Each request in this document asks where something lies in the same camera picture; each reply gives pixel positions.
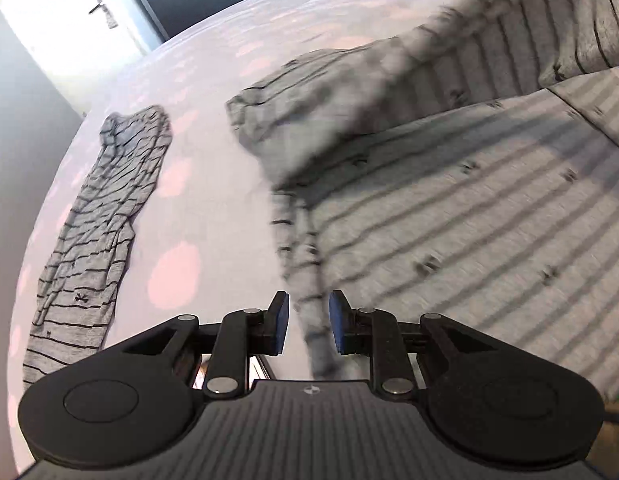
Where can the grey striped pants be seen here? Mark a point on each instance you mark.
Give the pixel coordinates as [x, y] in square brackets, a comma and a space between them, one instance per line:
[104, 200]

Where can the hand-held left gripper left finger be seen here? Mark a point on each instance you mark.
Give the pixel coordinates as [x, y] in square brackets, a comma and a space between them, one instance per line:
[282, 320]

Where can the hanging door ornament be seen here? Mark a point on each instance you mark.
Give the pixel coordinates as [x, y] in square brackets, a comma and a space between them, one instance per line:
[109, 19]

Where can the grey striped long-sleeve top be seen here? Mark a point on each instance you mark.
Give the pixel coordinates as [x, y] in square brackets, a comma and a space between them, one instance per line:
[464, 210]

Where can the pink polka dot bed sheet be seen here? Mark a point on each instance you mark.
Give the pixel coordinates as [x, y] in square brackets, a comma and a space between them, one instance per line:
[214, 185]

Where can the white door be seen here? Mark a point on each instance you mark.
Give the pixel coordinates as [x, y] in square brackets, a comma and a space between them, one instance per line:
[54, 20]

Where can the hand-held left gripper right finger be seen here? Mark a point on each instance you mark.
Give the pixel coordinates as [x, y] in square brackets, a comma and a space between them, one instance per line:
[336, 320]

